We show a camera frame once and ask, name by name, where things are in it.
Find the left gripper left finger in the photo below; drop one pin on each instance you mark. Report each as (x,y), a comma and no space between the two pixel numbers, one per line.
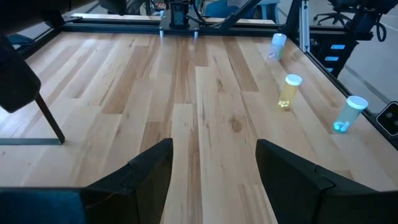
(146,186)

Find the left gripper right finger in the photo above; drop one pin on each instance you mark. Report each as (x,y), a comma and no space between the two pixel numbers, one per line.
(295,189)

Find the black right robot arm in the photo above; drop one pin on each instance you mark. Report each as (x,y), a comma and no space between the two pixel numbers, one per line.
(179,15)

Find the blue medicine bottle white cap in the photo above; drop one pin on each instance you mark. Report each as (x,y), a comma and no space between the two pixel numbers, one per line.
(349,113)

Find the yellow medicine bottle white cap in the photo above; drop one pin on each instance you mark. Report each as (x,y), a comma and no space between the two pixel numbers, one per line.
(290,91)

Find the black controller box blue labels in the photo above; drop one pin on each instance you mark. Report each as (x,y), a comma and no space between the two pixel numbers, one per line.
(345,56)

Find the blue pill bottle far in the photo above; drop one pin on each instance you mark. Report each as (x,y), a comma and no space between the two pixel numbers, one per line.
(276,46)

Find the black office chair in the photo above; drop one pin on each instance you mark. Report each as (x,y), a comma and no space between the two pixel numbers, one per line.
(335,15)

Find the blue chair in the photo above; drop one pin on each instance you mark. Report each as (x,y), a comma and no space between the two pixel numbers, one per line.
(217,7)

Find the small black camera box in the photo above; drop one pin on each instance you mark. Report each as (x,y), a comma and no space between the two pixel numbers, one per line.
(388,119)

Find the silver aluminium post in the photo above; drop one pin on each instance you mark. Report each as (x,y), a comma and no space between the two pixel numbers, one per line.
(304,25)

